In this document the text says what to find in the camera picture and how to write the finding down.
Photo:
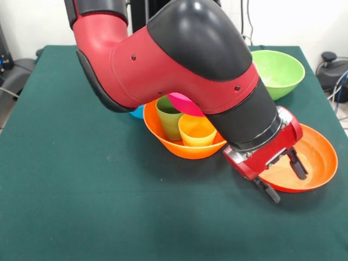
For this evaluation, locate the dark green table cloth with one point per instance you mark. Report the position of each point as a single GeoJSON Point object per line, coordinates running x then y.
{"type": "Point", "coordinates": [81, 176]}

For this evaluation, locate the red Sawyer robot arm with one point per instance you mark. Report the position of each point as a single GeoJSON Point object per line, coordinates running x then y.
{"type": "Point", "coordinates": [176, 62]}

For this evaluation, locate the black computer tower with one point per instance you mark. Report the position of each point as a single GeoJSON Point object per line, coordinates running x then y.
{"type": "Point", "coordinates": [4, 46]}

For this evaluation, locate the blue plastic bowl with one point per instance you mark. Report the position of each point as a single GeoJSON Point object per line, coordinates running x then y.
{"type": "Point", "coordinates": [138, 112]}

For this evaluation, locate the red plastic bowl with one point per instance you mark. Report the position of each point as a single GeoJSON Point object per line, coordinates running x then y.
{"type": "Point", "coordinates": [320, 157]}

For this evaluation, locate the green plastic bowl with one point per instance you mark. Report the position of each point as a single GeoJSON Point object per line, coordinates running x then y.
{"type": "Point", "coordinates": [280, 73]}

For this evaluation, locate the orange plastic bowl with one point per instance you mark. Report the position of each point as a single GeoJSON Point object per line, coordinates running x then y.
{"type": "Point", "coordinates": [187, 152]}

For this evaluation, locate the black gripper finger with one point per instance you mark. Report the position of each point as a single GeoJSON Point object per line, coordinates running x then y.
{"type": "Point", "coordinates": [297, 164]}
{"type": "Point", "coordinates": [267, 190]}

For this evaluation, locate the green plastic cup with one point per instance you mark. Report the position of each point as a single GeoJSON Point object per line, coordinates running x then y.
{"type": "Point", "coordinates": [170, 125]}

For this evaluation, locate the pink plastic bowl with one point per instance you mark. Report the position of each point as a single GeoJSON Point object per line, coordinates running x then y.
{"type": "Point", "coordinates": [185, 104]}

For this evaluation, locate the yellow plastic cup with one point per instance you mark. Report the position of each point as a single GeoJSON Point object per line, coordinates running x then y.
{"type": "Point", "coordinates": [197, 133]}

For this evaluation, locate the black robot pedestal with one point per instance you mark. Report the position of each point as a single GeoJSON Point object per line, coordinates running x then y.
{"type": "Point", "coordinates": [138, 16]}

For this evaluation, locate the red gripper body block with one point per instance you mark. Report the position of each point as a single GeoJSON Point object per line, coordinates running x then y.
{"type": "Point", "coordinates": [266, 157]}

